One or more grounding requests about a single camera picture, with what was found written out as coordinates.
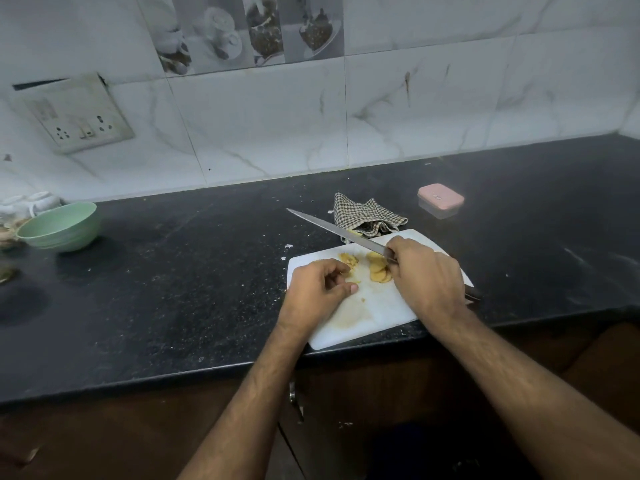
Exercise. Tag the person's right hand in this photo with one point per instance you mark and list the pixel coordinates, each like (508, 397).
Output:
(430, 279)

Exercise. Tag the person's left hand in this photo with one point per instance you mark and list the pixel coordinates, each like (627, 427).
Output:
(307, 294)

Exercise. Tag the person's left thumb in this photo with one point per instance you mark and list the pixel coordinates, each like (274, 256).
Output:
(346, 291)

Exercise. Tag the person's right fingers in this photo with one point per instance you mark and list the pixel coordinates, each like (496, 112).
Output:
(397, 249)

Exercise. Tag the long steel kitchen knife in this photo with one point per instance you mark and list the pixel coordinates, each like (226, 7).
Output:
(335, 229)

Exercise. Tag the person's left forearm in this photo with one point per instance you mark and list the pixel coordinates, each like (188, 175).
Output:
(255, 399)

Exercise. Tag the person's right forearm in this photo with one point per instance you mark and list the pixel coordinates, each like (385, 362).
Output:
(525, 394)

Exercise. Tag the pile of yellow potato slices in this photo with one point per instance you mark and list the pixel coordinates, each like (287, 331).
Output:
(378, 268)

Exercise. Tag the white plastic cutting board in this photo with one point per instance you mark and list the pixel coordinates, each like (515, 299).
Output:
(370, 309)

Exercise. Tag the small heap of potato pieces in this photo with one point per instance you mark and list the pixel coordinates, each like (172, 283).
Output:
(350, 259)

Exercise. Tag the checked kitchen cloth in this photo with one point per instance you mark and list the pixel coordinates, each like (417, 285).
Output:
(365, 214)

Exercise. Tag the pink lidded clear container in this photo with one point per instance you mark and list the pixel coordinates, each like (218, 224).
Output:
(441, 197)

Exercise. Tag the brown wooden cabinet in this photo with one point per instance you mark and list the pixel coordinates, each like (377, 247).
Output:
(125, 434)

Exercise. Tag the green bowl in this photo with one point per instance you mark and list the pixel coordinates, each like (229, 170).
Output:
(60, 227)

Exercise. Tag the white wall socket plate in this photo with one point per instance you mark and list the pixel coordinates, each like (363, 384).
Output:
(75, 117)

